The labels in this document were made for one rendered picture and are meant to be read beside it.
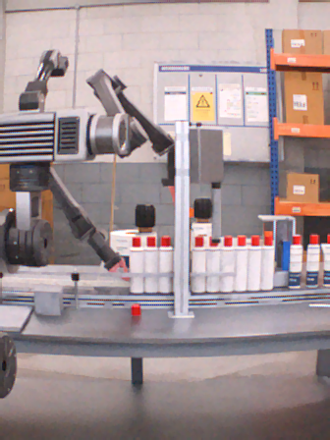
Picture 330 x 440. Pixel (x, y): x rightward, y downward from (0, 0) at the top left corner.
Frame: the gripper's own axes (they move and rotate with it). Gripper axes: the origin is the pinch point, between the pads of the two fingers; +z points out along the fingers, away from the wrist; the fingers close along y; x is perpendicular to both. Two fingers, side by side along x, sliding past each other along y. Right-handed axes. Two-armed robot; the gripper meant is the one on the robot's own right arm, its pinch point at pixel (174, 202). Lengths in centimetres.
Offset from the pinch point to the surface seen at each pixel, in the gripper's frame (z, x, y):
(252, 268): 21.4, 22.3, -27.7
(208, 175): -12.9, 32.5, -9.8
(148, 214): 4.9, -5.0, 9.7
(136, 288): 28.1, 22.1, 14.7
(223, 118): -39, -407, -67
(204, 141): -24.4, 34.2, -8.5
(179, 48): -114, -429, -26
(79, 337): 35, 66, 33
